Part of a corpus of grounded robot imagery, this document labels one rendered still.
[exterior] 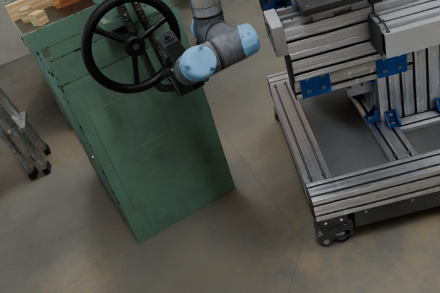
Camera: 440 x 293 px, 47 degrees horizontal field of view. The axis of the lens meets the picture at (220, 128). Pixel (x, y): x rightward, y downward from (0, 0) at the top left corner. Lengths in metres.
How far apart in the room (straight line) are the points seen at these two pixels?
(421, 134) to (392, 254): 0.42
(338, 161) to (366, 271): 0.36
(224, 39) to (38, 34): 0.62
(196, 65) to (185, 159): 0.83
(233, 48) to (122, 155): 0.76
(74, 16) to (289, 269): 1.04
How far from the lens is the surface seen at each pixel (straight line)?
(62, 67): 1.62
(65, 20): 1.58
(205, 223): 1.98
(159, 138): 1.81
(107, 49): 1.64
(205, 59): 1.12
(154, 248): 1.97
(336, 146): 1.84
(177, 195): 1.97
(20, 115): 2.69
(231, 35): 1.17
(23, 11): 1.66
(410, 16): 1.41
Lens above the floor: 1.34
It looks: 33 degrees down
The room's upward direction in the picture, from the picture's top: 17 degrees counter-clockwise
